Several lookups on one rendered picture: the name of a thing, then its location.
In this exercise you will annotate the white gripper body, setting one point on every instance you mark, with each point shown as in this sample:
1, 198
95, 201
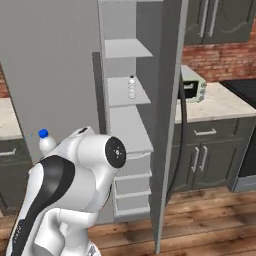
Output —
65, 146

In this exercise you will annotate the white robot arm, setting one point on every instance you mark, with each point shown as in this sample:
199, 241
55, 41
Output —
66, 206

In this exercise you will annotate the grey freezer shelf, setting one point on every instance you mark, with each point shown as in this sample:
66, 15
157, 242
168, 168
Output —
128, 130
121, 95
126, 48

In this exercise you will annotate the grey freezer drawer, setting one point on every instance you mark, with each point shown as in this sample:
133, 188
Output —
132, 184
131, 203
137, 166

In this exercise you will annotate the grey fridge freezer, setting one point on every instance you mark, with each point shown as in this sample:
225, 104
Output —
50, 66

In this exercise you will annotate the grey freezer door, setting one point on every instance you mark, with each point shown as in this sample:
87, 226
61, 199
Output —
166, 100

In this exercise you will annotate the clear plastic water bottle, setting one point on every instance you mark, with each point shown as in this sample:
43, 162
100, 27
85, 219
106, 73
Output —
45, 143
132, 88

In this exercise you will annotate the dark green base cupboards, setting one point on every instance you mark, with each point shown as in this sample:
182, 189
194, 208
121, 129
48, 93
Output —
11, 176
213, 156

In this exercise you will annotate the pale green toaster oven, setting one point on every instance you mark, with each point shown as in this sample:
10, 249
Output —
195, 87

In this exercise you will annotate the black and steel stove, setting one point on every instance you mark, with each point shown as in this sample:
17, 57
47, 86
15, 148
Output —
245, 91

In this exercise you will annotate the dark green wall cupboards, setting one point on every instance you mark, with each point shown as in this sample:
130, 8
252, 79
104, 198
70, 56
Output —
226, 20

